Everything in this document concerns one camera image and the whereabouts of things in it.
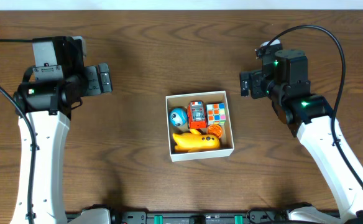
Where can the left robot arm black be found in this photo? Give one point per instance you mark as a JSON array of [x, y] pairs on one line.
[[48, 93]]

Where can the colourful puzzle cube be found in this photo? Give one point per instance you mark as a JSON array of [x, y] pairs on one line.
[[216, 114]]

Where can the orange turbine wheel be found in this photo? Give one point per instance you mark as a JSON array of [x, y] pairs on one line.
[[215, 130]]

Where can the orange toy dinosaur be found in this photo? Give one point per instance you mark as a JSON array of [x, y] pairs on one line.
[[194, 141]]

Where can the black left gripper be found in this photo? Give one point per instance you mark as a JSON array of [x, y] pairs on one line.
[[94, 80]]

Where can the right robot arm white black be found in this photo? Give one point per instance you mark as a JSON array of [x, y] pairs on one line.
[[311, 120]]

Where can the white cardboard box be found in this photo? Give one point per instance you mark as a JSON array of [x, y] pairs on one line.
[[182, 101]]

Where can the red toy car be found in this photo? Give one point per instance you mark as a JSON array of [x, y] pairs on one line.
[[196, 115]]

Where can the blue white ball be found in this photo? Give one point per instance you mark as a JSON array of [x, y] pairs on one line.
[[178, 117]]

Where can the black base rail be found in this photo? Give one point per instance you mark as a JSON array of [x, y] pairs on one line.
[[218, 217]]

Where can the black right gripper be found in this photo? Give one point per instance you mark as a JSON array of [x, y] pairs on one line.
[[255, 84]]

